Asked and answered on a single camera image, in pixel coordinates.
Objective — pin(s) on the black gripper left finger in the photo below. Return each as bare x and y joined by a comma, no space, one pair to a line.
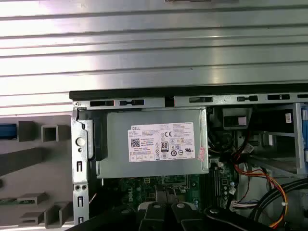
154,216

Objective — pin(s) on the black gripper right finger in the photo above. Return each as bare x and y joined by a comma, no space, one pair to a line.
185,216

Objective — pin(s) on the green motherboard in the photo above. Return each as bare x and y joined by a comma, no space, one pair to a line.
134,190

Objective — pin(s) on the black RAM slot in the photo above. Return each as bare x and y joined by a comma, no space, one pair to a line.
213,183
219,183

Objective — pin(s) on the grey power supply unit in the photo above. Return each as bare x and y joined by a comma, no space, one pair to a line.
156,118

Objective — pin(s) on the black PC case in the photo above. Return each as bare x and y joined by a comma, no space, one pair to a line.
144,92

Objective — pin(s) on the grey parts rack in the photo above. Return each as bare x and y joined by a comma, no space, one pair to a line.
29,168

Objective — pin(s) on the grey metal drive cage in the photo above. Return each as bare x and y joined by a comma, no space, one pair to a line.
298,144

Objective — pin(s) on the green RAM stick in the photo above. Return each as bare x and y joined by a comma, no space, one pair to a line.
9,201

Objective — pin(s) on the blue plastic drive latch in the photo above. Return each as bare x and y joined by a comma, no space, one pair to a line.
304,125

